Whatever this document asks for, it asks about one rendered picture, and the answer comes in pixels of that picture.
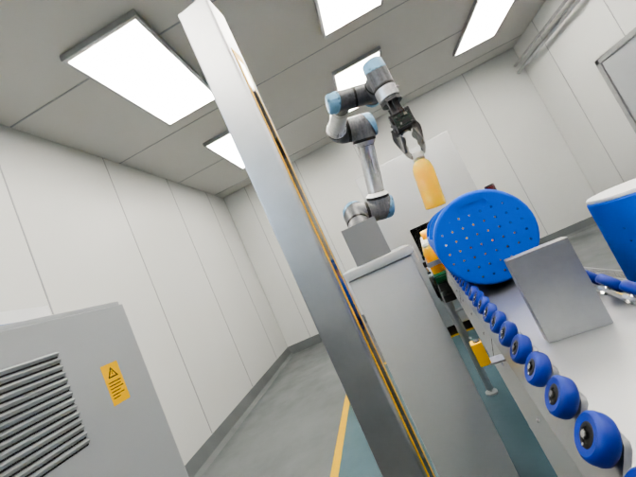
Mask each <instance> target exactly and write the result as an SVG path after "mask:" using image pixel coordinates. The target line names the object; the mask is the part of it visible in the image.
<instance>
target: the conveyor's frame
mask: <svg viewBox="0 0 636 477"><path fill-rule="evenodd" d="M427 268H428V267H427ZM428 270H429V272H431V274H429V279H430V281H431V283H432V285H433V288H434V290H435V292H436V294H437V296H438V298H439V299H440V301H441V302H444V304H445V306H446V308H447V310H448V312H449V315H450V318H451V319H452V321H453V323H454V325H455V327H456V329H457V331H458V333H459V335H460V337H461V339H462V341H463V343H464V345H465V347H466V349H467V351H468V353H469V355H470V357H471V360H472V362H473V364H474V366H475V368H476V370H477V372H478V374H479V376H480V378H481V380H482V382H483V384H484V386H485V388H486V395H487V396H494V395H496V394H497V393H498V390H497V389H496V388H493V386H492V383H491V381H490V379H489V377H488V375H487V373H486V371H485V369H484V367H481V366H480V364H479V363H478V361H477V359H476V357H475V355H474V353H473V350H472V348H471V346H470V344H469V342H470V340H471V339H472V338H471V337H469V336H468V333H467V331H466V329H465V327H464V325H463V323H462V321H461V319H460V317H459V315H458V313H457V311H460V310H463V308H462V307H460V308H458V309H456V308H455V306H454V304H453V303H452V301H454V300H457V297H456V295H455V293H454V292H453V290H452V288H451V286H450V285H449V283H448V281H447V282H444V283H442V284H439V285H437V283H436V281H435V278H434V276H433V273H432V271H431V268H428ZM438 286H439V288H440V290H439V288H438Z"/></svg>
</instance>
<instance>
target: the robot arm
mask: <svg viewBox="0 0 636 477"><path fill-rule="evenodd" d="M362 71H363V73H364V75H365V77H366V82H365V83H363V84H359V85H356V86H352V87H349V88H345V89H343V90H339V91H334V92H332V93H330V94H327V95H326V97H325V100H326V106H327V111H328V113H329V114H330V116H329V122H328V123H327V136H328V137H329V139H330V140H332V141H334V142H336V143H340V144H346V143H350V142H353V146H355V147H356V148H357V149H358V153H359V156H360V160H361V164H362V172H363V176H364V180H365V183H366V187H367V191H368V195H367V197H366V200H367V202H363V203H360V202H358V201H352V202H349V203H348V204H347V205H346V206H345V207H344V210H343V216H344V220H345V222H346V225H347V227H348V228H349V227H351V226H353V225H355V224H357V223H359V222H361V221H365V220H367V219H369V218H371V217H373V216H374V217H375V219H376V221H381V220H386V219H388V218H391V217H393V216H394V214H395V202H394V198H393V196H392V195H390V194H389V193H388V191H386V190H385V189H384V186H383V181H382V178H381V174H380V166H379V162H378V157H377V154H376V149H375V145H374V142H375V140H376V135H377V134H378V133H379V131H378V125H377V122H376V120H375V118H374V117H373V116H372V115H371V114H370V113H364V114H359V115H354V116H351V117H348V113H349V110H351V109H354V108H358V107H361V106H364V105H365V106H367V107H371V108H373V107H376V106H378V105H380V106H381V108H382V110H384V111H386V110H389V111H388V113H389V115H390V116H389V117H388V119H389V123H390V124H391V128H392V129H393V130H392V131H391V134H392V138H393V141H394V143H395V144H396V145H397V146H398V148H399V149H400V150H401V151H402V152H403V153H404V154H405V155H406V156H407V157H408V158H410V159H411V160H414V159H413V156H412V154H411V153H410V152H409V148H408V147H407V146H406V138H405V137H402V135H403V134H404V133H406V132H408V131H411V130H412V128H413V131H412V137H413V138H414V139H416V140H417V144H418V145H419V146H420V148H421V150H422V151H423V152H424V153H425V152H426V144H425V139H424V136H423V132H422V128H421V125H420V124H419V122H418V121H416V120H415V118H414V116H413V114H412V112H411V110H410V108H409V106H406V107H405V108H402V106H401V105H400V102H401V100H402V97H401V95H400V92H399V90H398V88H399V86H398V85H397V86H396V84H395V82H394V80H393V78H392V76H391V74H390V72H389V70H388V68H387V66H386V63H384V61H383V59H382V57H380V56H375V57H373V58H370V59H369V60H368V61H366V62H365V64H364V65H363V67H362ZM404 109H405V110H404Z"/></svg>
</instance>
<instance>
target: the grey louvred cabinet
mask: <svg viewBox="0 0 636 477"><path fill-rule="evenodd" d="M0 477H188V474H187V472H186V467H185V465H184V462H183V460H182V457H181V454H180V453H179V450H178V448H177V445H176V442H175V440H174V437H173V435H172V432H171V429H170V427H169V425H168V421H167V418H166V416H165V413H164V411H163V408H162V406H161V403H160V400H159V398H158V396H157V394H156V391H155V388H154V386H153V383H152V381H151V378H150V374H149V371H148V369H147V366H146V364H145V362H144V359H143V357H142V354H141V351H140V349H139V346H138V344H137V341H136V340H135V337H134V334H133V330H132V328H131V325H130V322H129V320H128V317H127V315H126V312H125V310H124V308H123V305H122V304H121V305H119V304H118V302H117V301H116V302H112V303H108V304H103V305H98V306H93V307H89V308H85V309H76V310H71V311H67V312H63V313H58V314H53V315H48V316H44V317H40V318H35V319H30V320H25V321H21V322H17V323H12V324H7V325H2V326H0Z"/></svg>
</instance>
